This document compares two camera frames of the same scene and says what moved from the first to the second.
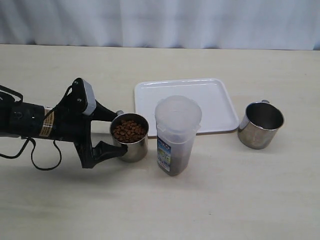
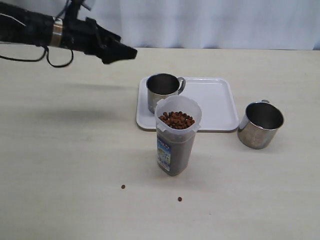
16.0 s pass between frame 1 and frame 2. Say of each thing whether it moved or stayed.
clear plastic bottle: stayed
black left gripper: moved
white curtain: stayed
